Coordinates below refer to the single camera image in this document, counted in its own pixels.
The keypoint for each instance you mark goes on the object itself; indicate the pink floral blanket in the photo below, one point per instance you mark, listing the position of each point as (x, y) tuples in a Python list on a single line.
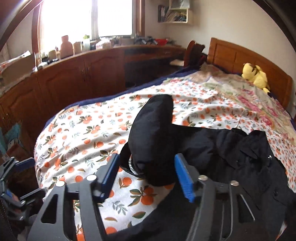
[(234, 87)]

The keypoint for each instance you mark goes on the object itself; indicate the orange print bed sheet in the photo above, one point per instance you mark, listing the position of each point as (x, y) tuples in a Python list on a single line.
[(88, 195)]

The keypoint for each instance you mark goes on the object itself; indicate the yellow plush toy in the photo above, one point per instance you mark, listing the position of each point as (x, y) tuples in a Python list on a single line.
[(255, 75)]

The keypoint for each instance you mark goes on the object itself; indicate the window with wooden frame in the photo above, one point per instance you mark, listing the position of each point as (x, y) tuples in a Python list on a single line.
[(85, 20)]

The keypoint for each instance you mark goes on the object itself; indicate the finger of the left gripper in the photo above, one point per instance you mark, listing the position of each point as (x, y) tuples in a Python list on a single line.
[(14, 166)]

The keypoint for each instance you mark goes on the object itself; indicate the wooden chair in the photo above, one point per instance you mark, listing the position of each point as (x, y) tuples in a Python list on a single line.
[(192, 56)]

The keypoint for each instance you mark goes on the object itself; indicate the red basket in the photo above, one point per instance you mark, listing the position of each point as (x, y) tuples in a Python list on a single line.
[(161, 42)]

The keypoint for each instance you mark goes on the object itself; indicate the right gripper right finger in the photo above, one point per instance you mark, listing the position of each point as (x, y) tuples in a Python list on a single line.
[(224, 211)]

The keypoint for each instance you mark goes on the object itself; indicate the white wall shelf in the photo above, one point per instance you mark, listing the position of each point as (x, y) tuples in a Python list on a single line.
[(176, 12)]

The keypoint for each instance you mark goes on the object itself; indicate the wooden bed headboard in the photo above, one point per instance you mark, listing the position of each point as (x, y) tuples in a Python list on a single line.
[(231, 57)]

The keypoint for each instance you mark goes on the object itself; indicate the black double-breasted coat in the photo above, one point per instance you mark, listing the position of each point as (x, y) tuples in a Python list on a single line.
[(221, 155)]

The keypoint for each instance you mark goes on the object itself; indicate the long wooden desk cabinet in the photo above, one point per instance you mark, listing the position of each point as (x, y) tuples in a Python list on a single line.
[(38, 97)]

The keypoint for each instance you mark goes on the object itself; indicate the pink ceramic bottle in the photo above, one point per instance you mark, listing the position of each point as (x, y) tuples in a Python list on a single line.
[(66, 48)]

